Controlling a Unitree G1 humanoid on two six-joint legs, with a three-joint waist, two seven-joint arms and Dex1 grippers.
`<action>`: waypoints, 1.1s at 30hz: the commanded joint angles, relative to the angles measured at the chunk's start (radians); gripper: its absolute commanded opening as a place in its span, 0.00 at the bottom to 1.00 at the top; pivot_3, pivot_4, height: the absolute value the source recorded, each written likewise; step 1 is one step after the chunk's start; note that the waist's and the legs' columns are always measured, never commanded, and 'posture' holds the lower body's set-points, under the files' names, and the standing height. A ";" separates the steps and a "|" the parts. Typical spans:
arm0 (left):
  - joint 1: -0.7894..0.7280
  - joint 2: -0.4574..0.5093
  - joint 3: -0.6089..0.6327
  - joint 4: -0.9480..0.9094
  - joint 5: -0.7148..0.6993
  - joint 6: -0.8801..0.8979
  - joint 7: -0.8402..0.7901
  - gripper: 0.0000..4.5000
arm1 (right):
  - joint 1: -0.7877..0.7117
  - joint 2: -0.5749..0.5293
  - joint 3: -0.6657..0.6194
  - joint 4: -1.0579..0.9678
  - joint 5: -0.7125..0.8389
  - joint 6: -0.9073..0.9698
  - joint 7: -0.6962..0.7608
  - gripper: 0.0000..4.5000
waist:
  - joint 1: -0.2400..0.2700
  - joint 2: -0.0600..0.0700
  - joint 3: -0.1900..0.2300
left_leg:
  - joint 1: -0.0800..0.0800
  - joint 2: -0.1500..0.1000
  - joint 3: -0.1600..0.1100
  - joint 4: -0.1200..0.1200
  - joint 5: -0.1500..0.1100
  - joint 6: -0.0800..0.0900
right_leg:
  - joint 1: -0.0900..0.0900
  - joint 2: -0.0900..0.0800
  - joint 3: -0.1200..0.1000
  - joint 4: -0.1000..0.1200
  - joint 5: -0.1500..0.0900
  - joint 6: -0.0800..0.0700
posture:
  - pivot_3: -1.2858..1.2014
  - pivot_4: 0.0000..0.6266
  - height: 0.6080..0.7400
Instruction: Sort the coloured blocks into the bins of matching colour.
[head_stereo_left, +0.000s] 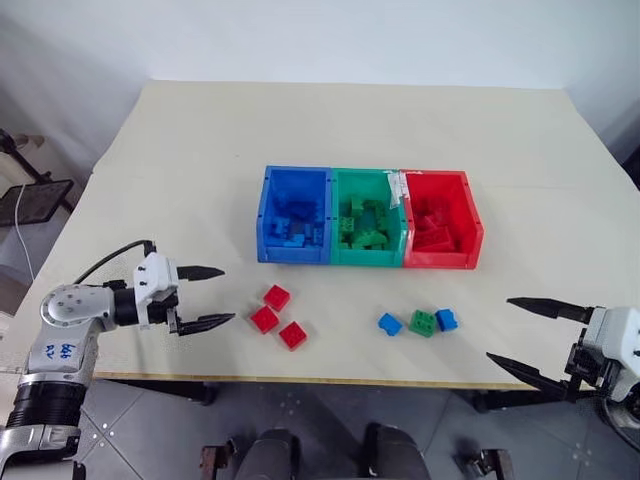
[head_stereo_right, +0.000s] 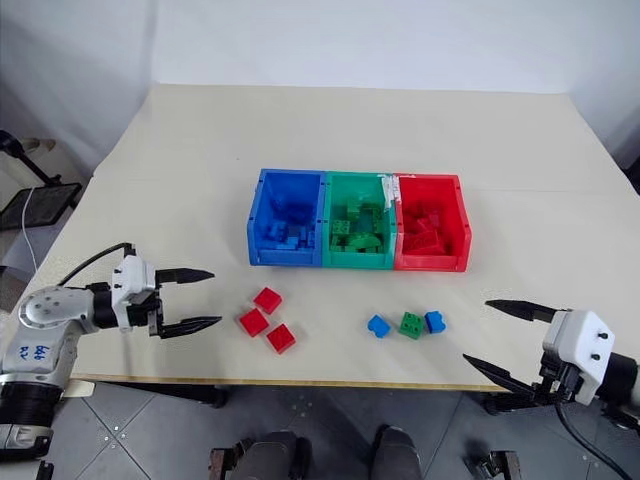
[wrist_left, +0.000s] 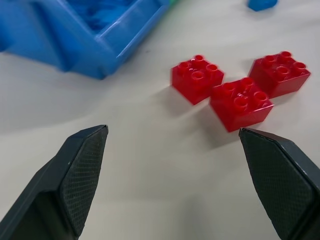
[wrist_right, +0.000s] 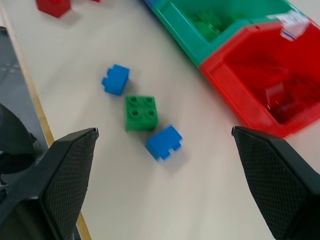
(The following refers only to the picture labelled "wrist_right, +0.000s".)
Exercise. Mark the dark rounded robot body part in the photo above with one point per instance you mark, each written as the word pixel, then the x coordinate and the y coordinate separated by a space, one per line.
pixel 15 142

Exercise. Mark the green toy building block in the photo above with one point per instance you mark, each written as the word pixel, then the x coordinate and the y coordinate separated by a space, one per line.
pixel 141 113

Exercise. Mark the red plastic storage bin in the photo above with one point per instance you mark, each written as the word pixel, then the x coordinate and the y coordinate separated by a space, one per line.
pixel 262 75

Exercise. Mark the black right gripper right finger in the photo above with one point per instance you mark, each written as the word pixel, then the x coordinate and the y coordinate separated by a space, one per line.
pixel 275 180

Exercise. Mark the blue plastic storage bin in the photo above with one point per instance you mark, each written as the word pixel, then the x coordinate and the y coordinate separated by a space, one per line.
pixel 149 2

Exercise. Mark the green blocks inside bin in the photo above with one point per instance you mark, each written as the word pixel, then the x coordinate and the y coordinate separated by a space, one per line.
pixel 208 23

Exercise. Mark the green plastic storage bin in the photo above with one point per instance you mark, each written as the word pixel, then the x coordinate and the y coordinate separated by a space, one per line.
pixel 200 27

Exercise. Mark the blue toy building block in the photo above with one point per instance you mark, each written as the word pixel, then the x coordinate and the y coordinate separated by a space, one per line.
pixel 115 79
pixel 163 142

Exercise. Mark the red blocks inside bin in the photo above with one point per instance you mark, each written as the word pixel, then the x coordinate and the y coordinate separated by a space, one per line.
pixel 287 97

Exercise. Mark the white label sticker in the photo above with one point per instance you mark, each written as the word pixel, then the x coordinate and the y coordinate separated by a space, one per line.
pixel 291 21

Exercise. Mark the red toy building block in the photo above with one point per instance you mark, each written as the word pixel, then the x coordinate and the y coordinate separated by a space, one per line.
pixel 53 6

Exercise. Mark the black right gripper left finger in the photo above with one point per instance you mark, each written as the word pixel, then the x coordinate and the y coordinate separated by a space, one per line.
pixel 62 180

